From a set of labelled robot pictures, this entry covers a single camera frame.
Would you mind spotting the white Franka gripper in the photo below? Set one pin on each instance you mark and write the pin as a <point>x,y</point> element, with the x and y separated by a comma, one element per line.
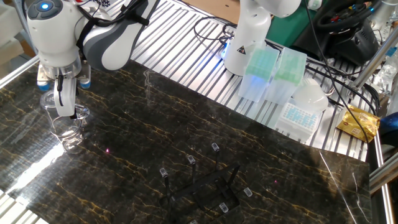
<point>66,96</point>

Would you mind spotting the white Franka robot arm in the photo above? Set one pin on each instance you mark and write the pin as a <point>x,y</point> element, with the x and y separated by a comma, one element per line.
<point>53,34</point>

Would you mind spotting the white foam box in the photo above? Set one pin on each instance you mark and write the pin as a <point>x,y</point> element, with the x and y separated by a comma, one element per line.
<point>9,28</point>

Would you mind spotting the red white Chinese sign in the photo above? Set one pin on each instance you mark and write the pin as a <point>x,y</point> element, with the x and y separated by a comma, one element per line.
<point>93,1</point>

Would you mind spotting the brown cardboard sheet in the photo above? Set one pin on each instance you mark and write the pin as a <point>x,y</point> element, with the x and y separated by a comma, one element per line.
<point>211,7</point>

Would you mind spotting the white translucent plastic box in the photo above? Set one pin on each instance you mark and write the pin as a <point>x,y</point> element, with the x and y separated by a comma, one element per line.
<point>297,119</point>

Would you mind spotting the green cutting mat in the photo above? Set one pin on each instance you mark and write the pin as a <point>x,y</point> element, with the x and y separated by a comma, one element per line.
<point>286,28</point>

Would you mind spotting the white plastic dome lid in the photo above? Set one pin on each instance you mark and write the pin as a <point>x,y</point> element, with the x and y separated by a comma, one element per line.
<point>311,95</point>

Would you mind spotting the gold foil packet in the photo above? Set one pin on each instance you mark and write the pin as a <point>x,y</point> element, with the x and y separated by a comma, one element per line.
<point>359,123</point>

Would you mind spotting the black steering wheel controller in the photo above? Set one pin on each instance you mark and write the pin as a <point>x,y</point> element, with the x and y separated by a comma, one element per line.
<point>348,34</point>

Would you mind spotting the clear plastic bag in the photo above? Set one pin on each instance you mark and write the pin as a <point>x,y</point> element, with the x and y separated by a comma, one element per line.
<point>387,74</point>

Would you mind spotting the blue round object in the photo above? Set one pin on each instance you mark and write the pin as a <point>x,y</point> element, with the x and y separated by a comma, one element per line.
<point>390,124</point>

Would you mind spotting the perforated metal bracket post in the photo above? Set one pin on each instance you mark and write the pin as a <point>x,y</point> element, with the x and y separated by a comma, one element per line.
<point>21,18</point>

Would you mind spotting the aluminium frame post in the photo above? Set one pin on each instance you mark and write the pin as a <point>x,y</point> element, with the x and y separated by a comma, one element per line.
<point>373,60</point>

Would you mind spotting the aluminium frame rail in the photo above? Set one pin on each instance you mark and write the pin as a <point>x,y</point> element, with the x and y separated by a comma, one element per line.
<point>385,172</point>

